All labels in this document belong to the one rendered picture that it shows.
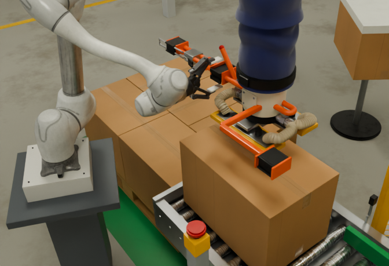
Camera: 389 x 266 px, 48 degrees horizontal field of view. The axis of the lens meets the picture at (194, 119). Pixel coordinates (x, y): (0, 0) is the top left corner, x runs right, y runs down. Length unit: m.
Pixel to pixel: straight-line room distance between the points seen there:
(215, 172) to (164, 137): 0.91
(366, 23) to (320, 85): 1.36
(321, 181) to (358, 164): 1.62
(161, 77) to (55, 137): 0.66
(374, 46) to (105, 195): 1.98
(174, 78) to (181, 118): 1.35
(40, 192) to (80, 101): 0.45
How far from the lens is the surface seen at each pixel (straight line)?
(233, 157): 1.95
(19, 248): 3.07
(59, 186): 2.13
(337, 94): 4.23
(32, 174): 2.19
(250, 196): 1.78
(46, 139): 2.05
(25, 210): 2.18
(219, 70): 1.91
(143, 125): 2.85
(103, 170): 2.25
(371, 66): 3.22
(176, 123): 2.84
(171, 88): 1.55
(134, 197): 3.07
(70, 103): 2.13
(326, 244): 2.20
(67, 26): 1.75
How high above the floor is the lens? 2.22
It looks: 36 degrees down
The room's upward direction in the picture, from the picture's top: 3 degrees counter-clockwise
